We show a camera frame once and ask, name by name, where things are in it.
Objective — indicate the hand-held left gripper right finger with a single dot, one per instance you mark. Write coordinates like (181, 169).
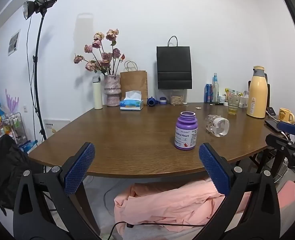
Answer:
(215, 170)

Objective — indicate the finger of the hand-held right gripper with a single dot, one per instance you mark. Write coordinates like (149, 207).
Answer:
(287, 127)
(277, 142)

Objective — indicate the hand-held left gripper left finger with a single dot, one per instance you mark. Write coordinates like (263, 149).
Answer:
(79, 168)

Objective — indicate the clear plastic jar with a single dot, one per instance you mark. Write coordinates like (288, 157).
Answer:
(218, 125)

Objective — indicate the yellow mug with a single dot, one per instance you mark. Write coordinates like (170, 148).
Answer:
(285, 115)

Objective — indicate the black smartphone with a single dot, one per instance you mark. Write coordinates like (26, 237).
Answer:
(272, 125)

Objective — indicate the metal fan heater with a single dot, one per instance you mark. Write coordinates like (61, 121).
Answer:
(280, 170)

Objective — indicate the black power bank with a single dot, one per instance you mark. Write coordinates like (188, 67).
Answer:
(271, 110)

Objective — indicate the yellow thermos jug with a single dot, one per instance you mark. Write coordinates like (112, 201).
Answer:
(257, 92)

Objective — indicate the purple supplement bottle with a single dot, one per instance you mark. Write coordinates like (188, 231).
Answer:
(186, 131)

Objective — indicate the white panel box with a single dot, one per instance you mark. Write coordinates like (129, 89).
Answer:
(54, 125)

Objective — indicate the white charger box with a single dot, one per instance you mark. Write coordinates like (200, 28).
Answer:
(243, 101)

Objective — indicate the glass of yellow liquid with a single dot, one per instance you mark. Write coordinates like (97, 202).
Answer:
(233, 105)

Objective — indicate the pink cloth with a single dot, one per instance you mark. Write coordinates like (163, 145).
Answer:
(167, 205)

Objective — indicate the snack packets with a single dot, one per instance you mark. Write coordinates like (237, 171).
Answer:
(231, 92)

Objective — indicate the black jacket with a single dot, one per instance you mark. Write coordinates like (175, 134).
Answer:
(5, 172)

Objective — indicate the white thermos bottle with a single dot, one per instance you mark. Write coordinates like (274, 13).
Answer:
(97, 93)

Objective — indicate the blue drink can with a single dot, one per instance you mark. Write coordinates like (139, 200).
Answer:
(208, 93)

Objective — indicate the clear glass bottle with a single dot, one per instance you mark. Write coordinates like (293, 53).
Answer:
(215, 88)

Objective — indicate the clear container of oats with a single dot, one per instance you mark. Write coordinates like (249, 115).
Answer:
(177, 97)

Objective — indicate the blue tissue box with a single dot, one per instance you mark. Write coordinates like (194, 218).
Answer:
(131, 103)

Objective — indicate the pink marbled vase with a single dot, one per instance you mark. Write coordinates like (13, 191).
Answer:
(111, 90)

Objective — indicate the small purple-lidded jar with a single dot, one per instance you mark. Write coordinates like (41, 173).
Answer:
(163, 100)

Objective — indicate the blue round lid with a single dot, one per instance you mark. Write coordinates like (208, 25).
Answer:
(151, 101)

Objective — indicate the purple plastic hanger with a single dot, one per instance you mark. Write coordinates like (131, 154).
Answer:
(12, 102)

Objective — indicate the brown paper bag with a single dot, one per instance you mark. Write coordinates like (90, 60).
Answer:
(134, 83)

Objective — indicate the black paper bag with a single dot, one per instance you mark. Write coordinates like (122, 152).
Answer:
(174, 67)

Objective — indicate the dried pink roses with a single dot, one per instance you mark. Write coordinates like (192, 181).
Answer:
(101, 52)

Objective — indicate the black studio light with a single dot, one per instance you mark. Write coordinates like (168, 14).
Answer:
(38, 5)

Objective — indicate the white wall socket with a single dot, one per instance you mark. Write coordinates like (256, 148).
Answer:
(25, 108)

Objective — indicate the wall poster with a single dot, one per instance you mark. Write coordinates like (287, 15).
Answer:
(14, 42)

